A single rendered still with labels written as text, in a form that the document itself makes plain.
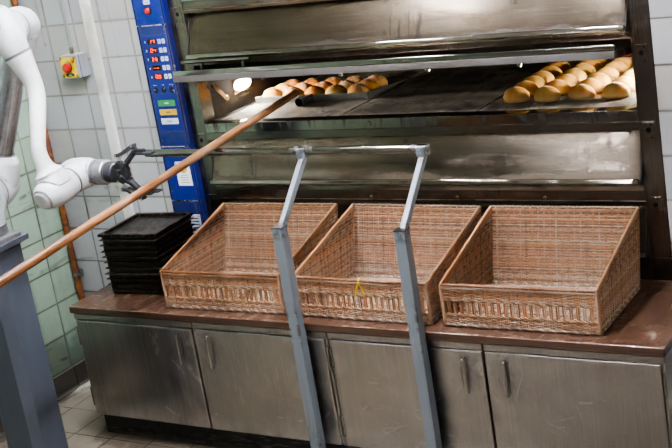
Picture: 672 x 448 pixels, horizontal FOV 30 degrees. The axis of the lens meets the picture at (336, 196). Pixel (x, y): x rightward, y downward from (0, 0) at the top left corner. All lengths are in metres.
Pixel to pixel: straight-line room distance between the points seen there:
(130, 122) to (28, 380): 1.24
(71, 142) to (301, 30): 1.36
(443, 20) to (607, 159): 0.75
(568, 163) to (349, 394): 1.11
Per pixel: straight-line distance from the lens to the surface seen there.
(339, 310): 4.42
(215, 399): 4.86
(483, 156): 4.53
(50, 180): 4.43
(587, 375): 4.04
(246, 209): 5.08
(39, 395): 4.82
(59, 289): 5.81
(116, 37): 5.31
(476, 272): 4.43
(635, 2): 4.20
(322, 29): 4.71
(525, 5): 4.33
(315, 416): 4.55
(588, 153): 4.37
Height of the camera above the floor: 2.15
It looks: 15 degrees down
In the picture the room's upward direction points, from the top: 9 degrees counter-clockwise
